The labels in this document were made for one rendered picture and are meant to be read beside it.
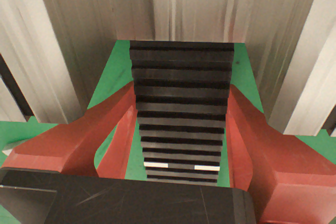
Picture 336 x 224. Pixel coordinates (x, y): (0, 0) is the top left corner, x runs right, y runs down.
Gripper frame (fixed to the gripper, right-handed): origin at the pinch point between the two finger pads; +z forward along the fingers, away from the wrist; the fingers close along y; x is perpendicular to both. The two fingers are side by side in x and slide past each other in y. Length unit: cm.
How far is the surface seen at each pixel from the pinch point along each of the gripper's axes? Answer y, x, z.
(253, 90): -4.5, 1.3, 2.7
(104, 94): 5.4, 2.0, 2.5
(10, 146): 14.9, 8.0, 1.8
